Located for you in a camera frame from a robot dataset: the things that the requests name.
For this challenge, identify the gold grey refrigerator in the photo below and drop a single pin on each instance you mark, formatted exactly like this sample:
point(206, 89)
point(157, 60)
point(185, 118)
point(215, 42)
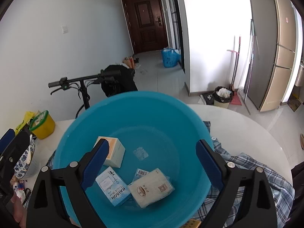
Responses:
point(263, 40)

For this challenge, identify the white wall switch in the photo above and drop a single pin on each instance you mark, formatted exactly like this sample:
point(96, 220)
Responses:
point(64, 29)

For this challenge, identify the brown cardboard box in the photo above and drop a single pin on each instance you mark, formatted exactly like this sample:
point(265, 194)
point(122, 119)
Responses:
point(128, 62)

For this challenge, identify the person's left hand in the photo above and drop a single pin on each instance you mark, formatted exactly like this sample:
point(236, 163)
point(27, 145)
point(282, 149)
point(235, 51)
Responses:
point(19, 209)

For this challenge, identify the black trash bin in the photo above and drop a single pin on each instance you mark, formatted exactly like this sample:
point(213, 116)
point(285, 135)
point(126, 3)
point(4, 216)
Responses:
point(222, 103)

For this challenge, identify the blue patterned white bowl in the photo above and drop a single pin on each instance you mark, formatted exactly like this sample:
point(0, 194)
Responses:
point(22, 163)

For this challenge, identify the small beige carton box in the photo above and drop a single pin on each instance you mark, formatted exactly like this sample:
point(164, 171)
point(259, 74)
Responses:
point(116, 152)

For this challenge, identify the yellow container green lid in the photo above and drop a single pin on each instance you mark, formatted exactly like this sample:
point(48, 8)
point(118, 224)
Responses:
point(45, 128)

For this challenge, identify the blue white carton box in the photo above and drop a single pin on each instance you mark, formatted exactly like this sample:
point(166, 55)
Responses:
point(114, 190)

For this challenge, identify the blue plastic basin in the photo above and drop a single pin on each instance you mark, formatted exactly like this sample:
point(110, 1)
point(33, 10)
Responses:
point(154, 123)

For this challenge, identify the yellow packet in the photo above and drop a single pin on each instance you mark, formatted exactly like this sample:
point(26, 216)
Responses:
point(195, 223)

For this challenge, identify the black bag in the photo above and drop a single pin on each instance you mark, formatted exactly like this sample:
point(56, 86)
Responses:
point(118, 85)

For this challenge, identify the blue mesh basket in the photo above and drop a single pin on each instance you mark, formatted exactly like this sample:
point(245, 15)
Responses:
point(169, 59)

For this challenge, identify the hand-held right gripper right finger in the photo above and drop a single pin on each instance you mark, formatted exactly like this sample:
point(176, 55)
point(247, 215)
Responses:
point(210, 166)

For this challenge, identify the dark cloth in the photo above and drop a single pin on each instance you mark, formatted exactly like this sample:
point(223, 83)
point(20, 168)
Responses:
point(298, 187)

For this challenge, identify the white sink cabinet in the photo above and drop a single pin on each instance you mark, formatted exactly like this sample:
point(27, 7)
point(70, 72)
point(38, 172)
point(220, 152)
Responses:
point(299, 76)

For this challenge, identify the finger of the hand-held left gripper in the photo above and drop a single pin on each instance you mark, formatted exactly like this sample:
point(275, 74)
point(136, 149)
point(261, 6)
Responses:
point(16, 147)
point(7, 139)

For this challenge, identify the brown floor mat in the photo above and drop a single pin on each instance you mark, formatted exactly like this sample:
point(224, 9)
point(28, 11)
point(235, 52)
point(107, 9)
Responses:
point(294, 103)

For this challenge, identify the beige slipper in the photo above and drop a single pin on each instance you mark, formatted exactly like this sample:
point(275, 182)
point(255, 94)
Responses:
point(302, 142)

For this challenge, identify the blue plaid cloth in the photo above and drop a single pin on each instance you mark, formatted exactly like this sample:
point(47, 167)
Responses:
point(249, 168)

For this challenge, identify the dark brown entrance door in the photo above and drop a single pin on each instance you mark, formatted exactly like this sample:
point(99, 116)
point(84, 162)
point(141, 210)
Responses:
point(142, 16)

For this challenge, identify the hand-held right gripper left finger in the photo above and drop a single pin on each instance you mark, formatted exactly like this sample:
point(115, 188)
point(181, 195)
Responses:
point(95, 163)

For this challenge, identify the beige tissue pack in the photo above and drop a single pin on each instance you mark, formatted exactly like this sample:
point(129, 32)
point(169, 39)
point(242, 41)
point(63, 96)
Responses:
point(149, 187)

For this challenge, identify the black framed glass sliding door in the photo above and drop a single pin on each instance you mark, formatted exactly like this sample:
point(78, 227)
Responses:
point(177, 16)

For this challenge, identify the yellow plastic bag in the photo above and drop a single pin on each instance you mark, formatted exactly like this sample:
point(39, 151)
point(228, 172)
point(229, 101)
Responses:
point(27, 116)

